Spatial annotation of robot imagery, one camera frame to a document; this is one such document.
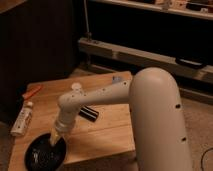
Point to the white tube with cap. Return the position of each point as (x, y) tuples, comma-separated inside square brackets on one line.
[(22, 122)]

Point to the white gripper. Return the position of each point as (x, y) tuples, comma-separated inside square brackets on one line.
[(62, 127)]

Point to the black ceramic bowl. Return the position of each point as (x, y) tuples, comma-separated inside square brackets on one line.
[(41, 156)]

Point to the small dark block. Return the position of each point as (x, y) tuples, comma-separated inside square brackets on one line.
[(116, 79)]

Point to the vertical metal pole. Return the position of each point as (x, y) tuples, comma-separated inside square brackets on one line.
[(88, 33)]

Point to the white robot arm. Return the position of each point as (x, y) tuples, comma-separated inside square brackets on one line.
[(158, 125)]

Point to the wooden shelf board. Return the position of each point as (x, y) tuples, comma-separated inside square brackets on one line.
[(157, 8)]

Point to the black rectangular box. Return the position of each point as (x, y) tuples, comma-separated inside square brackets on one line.
[(88, 113)]

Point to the orange marker pen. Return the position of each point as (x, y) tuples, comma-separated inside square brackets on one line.
[(31, 92)]

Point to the black case handle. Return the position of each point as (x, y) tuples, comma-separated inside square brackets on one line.
[(190, 64)]

